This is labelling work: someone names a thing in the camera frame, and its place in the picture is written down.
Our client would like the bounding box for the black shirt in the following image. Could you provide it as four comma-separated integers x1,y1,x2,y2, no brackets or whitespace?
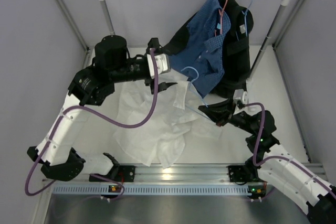
162,0,255,100

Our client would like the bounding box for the light blue hanger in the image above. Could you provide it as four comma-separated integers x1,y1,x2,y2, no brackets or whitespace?
180,66,210,121

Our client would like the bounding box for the blue checked shirt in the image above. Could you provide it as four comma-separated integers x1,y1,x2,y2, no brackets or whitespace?
164,0,231,97

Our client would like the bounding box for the aluminium frame post left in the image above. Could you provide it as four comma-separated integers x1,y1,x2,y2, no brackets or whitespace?
54,0,89,52

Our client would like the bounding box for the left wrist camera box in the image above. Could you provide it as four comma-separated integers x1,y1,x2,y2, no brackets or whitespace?
146,54,171,79

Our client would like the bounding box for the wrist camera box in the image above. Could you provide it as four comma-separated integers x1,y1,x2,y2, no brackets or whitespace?
233,89,248,109
146,54,171,79

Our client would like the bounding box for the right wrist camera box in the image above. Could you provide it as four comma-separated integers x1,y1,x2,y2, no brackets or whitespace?
233,89,248,109

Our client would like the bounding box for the white shirt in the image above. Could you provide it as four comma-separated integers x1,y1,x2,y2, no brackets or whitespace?
113,70,221,168

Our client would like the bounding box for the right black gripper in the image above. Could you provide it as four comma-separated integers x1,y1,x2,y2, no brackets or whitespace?
198,98,257,135

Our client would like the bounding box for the pink wire hanger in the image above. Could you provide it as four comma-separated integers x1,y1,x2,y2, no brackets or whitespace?
215,0,228,36

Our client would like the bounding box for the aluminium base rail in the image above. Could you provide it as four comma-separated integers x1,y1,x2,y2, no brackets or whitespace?
43,163,326,184

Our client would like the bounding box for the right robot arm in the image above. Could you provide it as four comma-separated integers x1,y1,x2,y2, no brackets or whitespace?
198,99,335,223

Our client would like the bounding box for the perforated cable duct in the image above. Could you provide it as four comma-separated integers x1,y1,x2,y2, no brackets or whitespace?
52,184,255,196

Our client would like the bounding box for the aluminium frame post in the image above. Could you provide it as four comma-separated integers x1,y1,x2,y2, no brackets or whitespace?
54,0,89,52
272,0,306,50

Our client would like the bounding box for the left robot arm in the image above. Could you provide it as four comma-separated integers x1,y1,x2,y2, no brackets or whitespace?
27,35,173,182

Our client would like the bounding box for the blue hanger under black shirt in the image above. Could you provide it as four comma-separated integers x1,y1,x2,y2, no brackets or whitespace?
233,0,254,41

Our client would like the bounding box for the aluminium frame post right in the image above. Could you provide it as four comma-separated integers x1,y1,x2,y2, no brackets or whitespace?
272,0,306,50

